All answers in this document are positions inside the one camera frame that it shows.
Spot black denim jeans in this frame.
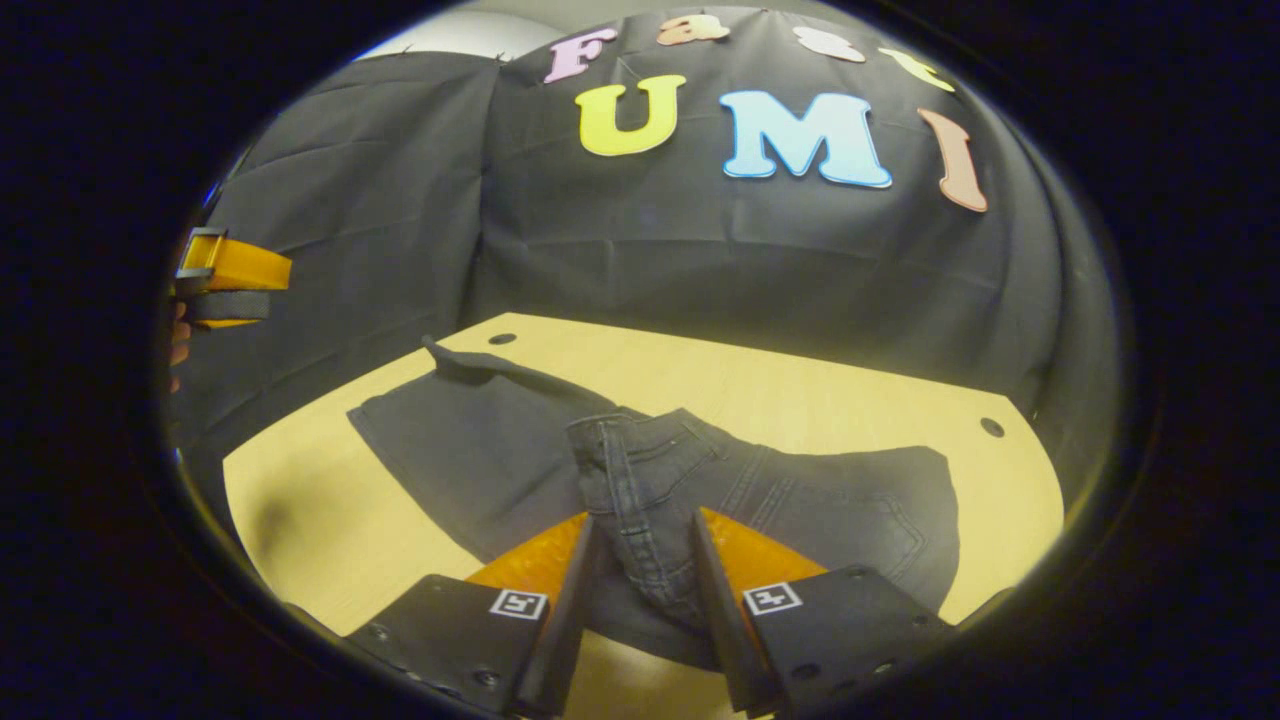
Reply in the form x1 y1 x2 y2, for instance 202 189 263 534
347 335 961 671

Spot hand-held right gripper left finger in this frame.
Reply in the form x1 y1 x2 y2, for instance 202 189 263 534
345 512 599 719

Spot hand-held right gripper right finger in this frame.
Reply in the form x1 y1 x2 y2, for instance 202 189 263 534
690 507 957 719

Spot black backdrop cloth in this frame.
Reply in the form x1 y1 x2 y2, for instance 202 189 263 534
165 5 1123 521

